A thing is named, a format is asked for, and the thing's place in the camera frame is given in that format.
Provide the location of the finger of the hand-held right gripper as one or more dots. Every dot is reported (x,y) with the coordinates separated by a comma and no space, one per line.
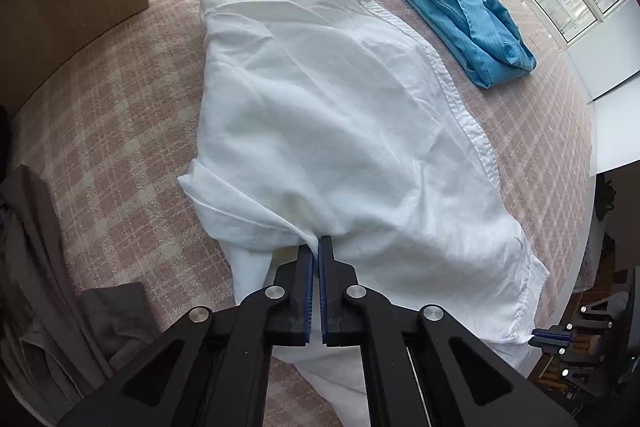
(575,364)
(552,338)

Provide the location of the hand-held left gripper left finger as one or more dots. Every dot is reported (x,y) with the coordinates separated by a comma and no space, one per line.
(306,302)

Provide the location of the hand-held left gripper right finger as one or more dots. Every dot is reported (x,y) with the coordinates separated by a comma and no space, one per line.
(325,302)

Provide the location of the white shirt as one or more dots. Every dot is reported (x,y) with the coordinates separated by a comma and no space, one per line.
(325,132)

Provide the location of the pile of dark clothes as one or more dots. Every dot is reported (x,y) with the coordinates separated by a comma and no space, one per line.
(35,257)

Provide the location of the pink plaid tablecloth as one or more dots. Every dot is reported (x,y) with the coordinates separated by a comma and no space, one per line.
(125,132)

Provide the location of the folded blue shirt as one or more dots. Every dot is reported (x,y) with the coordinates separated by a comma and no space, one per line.
(460,17)

